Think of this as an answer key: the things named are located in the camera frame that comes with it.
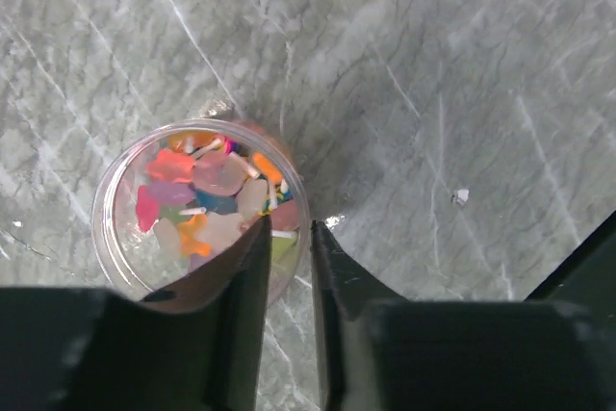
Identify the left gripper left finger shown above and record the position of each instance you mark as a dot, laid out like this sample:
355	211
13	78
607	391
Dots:
194	344

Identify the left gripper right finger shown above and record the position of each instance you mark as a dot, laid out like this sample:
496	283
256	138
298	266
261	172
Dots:
378	350

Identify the clear plastic jar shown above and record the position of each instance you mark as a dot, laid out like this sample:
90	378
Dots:
178	197

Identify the black base beam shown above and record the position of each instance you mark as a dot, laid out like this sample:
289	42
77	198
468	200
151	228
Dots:
587	276

